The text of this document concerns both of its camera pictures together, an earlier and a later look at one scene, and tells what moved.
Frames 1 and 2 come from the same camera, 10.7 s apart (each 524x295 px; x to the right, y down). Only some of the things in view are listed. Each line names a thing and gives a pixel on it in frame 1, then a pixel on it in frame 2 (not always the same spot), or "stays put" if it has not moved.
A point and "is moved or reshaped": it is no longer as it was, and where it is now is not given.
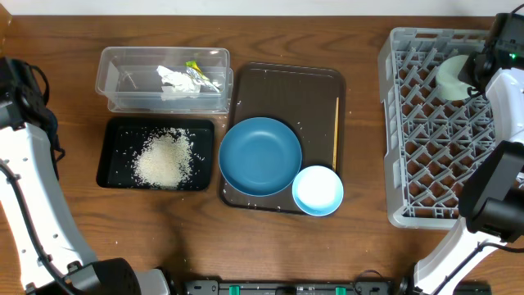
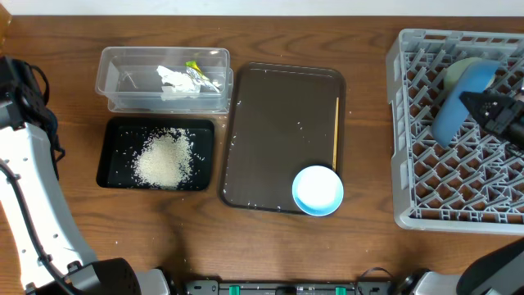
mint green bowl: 447,82 is moved or reshaped
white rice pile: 164,158 stays put
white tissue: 178,85 stays put
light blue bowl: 318,190 stays put
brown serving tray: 302,97 stays put
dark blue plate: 260,156 → 476,76
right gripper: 467,78 → 499,102
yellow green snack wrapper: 194,70 stays put
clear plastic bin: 128,78 stays put
